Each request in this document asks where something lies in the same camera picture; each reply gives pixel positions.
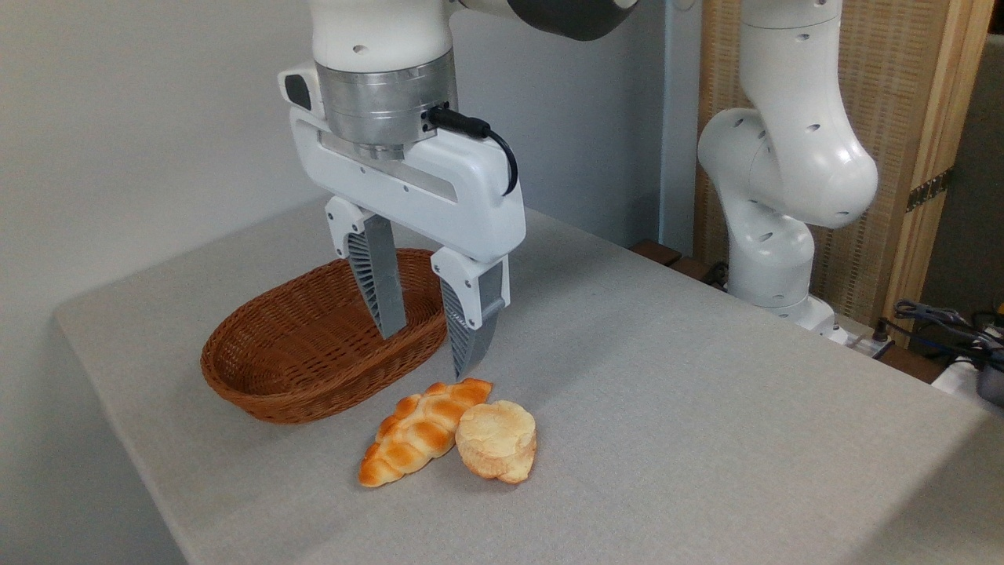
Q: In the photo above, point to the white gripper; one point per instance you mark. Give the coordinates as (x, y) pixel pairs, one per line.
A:
(463, 196)

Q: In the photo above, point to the round pale bread bun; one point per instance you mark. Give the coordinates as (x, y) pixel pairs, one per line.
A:
(496, 439)

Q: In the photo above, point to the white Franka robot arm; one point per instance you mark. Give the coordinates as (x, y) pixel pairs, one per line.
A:
(784, 157)

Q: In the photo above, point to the braided golden bread loaf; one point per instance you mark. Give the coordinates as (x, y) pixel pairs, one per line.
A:
(416, 431)

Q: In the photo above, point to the brown wicker oval basket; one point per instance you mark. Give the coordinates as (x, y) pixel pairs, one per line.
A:
(298, 353)

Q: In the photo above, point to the dark brown wooden ledge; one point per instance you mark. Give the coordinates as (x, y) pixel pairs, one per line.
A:
(667, 255)

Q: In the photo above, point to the wooden woven folding screen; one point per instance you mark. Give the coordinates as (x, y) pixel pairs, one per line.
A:
(890, 78)

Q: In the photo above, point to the grey plastic container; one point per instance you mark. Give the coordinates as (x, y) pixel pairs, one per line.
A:
(992, 384)

